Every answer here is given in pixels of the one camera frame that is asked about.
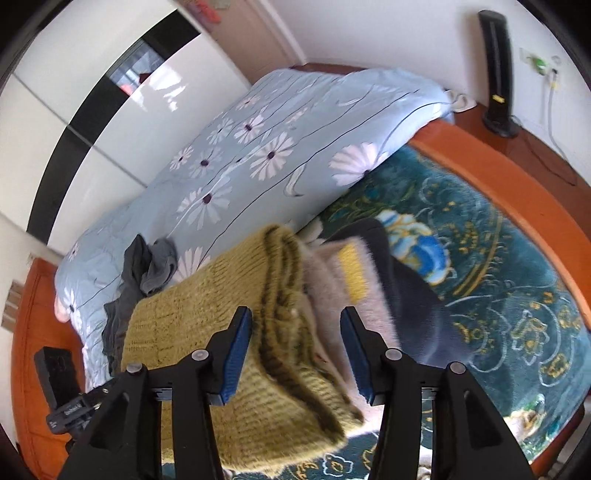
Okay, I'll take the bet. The black tower appliance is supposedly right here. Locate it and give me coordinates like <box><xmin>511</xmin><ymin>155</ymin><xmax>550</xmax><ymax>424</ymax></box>
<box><xmin>477</xmin><ymin>10</ymin><xmax>520</xmax><ymax>139</ymax></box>

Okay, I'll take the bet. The pale pink fuzzy sweater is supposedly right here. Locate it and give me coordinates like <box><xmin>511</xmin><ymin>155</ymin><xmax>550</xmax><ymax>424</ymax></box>
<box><xmin>299</xmin><ymin>240</ymin><xmax>403</xmax><ymax>409</ymax></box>

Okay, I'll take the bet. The white cable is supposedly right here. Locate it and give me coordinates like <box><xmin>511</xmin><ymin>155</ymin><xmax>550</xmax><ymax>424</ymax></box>
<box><xmin>546</xmin><ymin>69</ymin><xmax>570</xmax><ymax>161</ymax></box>

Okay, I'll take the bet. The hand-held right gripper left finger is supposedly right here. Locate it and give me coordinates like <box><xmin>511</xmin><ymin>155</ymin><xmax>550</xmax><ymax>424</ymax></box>
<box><xmin>58</xmin><ymin>305</ymin><xmax>254</xmax><ymax>480</ymax></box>

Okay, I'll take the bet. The black garment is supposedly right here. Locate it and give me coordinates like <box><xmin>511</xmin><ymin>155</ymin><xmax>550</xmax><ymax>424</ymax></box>
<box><xmin>341</xmin><ymin>218</ymin><xmax>455</xmax><ymax>372</ymax></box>

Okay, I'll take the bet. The dark grey garment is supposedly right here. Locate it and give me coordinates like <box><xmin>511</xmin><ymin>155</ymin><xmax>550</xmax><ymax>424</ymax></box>
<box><xmin>102</xmin><ymin>234</ymin><xmax>155</xmax><ymax>372</ymax></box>

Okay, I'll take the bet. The light floral quilt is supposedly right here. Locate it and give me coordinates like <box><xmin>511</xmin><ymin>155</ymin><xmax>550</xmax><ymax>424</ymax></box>
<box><xmin>54</xmin><ymin>68</ymin><xmax>455</xmax><ymax>393</ymax></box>

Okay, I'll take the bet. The white wardrobe with black stripe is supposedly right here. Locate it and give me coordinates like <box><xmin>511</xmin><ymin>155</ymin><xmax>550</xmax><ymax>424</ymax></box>
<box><xmin>0</xmin><ymin>0</ymin><xmax>254</xmax><ymax>261</ymax></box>

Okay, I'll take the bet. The black cable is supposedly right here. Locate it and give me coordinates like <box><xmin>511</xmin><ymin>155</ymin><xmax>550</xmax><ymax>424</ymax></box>
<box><xmin>510</xmin><ymin>114</ymin><xmax>580</xmax><ymax>186</ymax></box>

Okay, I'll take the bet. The yellow knit sweater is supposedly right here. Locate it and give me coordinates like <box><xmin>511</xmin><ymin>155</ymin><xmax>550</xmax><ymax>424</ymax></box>
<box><xmin>121</xmin><ymin>225</ymin><xmax>366</xmax><ymax>476</ymax></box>

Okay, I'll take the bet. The beige door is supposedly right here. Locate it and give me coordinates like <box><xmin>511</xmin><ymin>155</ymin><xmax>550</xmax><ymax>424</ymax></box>
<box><xmin>216</xmin><ymin>0</ymin><xmax>306</xmax><ymax>85</ymax></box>

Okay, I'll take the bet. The red hanging decoration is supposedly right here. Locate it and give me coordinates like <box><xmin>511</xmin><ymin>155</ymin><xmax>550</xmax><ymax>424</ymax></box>
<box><xmin>186</xmin><ymin>0</ymin><xmax>221</xmax><ymax>25</ymax></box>

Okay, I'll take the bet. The white cloth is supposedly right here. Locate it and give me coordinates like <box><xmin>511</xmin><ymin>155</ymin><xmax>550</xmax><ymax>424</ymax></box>
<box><xmin>444</xmin><ymin>90</ymin><xmax>477</xmax><ymax>114</ymax></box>

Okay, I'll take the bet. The teal patterned blanket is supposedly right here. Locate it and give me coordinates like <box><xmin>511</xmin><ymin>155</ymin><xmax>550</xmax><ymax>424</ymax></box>
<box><xmin>159</xmin><ymin>145</ymin><xmax>588</xmax><ymax>480</ymax></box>

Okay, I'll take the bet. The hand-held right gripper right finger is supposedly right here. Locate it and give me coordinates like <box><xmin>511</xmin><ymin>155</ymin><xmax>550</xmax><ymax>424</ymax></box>
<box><xmin>339</xmin><ymin>305</ymin><xmax>532</xmax><ymax>480</ymax></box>

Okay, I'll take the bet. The wooden bed frame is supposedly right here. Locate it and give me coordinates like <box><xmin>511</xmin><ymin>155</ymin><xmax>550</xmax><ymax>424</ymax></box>
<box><xmin>10</xmin><ymin>62</ymin><xmax>591</xmax><ymax>480</ymax></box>

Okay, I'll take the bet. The white wall socket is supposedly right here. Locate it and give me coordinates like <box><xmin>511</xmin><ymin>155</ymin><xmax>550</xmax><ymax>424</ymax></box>
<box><xmin>518</xmin><ymin>45</ymin><xmax>563</xmax><ymax>88</ymax></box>

